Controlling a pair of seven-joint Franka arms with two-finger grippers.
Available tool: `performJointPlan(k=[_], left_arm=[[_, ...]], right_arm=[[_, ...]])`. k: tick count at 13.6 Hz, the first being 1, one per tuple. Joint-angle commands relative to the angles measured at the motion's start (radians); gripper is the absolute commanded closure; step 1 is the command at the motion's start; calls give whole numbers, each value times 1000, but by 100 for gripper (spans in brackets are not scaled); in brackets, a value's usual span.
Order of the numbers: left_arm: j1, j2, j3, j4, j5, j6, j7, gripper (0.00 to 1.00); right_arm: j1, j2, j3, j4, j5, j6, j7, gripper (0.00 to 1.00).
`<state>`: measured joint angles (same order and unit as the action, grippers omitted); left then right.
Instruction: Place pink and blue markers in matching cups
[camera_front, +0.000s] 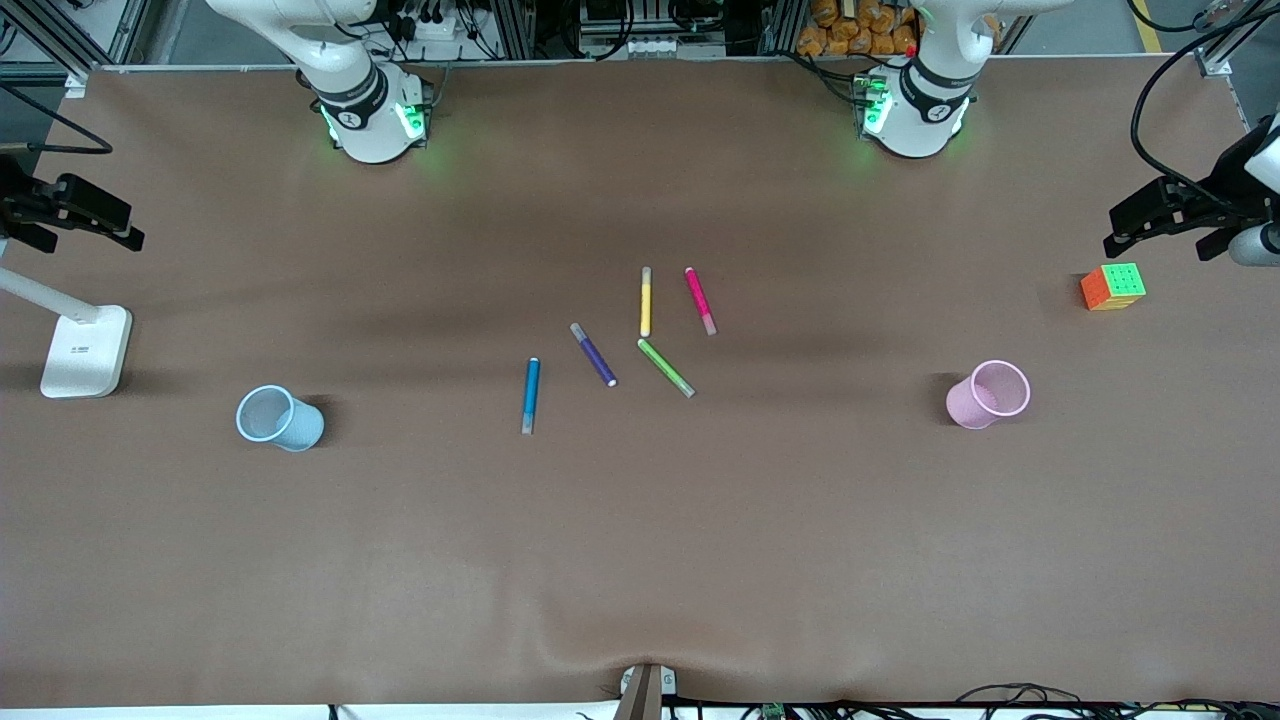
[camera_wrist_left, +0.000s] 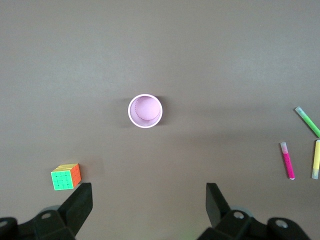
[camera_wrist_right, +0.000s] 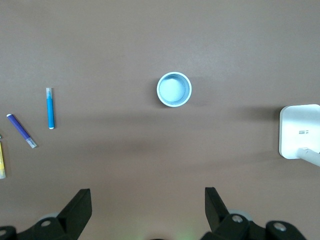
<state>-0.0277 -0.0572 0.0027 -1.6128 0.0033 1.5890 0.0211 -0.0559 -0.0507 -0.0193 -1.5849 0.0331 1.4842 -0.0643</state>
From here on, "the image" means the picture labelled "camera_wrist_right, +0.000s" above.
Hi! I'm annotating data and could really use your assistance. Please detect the light blue mesh cup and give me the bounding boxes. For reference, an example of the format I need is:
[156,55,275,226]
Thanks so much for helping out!
[156,71,193,108]

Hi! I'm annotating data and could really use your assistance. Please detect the purple marker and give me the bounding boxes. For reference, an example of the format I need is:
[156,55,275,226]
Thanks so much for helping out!
[6,113,37,149]

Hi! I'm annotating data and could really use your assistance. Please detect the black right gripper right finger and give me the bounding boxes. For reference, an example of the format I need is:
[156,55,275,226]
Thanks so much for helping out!
[199,186,307,240]

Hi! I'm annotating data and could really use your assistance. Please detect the yellow marker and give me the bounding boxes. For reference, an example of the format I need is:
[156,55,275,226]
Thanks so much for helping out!
[0,139,7,180]

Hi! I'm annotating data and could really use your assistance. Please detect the blue marker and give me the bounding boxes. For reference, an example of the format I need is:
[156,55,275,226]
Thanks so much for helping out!
[45,87,56,130]

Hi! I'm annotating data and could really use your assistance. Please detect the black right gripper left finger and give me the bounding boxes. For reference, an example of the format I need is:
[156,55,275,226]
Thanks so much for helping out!
[0,188,93,240]

